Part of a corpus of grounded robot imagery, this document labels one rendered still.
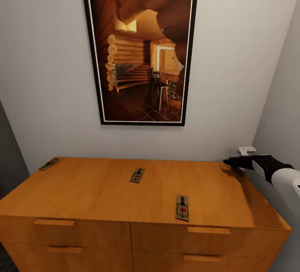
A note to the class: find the picture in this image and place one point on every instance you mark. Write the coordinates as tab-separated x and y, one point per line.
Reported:
141	55

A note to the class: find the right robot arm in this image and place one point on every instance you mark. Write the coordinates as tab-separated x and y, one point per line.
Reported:
284	178

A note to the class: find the cabinet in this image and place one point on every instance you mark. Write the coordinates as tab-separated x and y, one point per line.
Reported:
84	215

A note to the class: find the mousetrap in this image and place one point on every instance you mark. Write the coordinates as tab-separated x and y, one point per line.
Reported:
182	208
237	171
49	164
137	175

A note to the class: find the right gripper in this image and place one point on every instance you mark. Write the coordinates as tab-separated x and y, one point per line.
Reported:
236	162

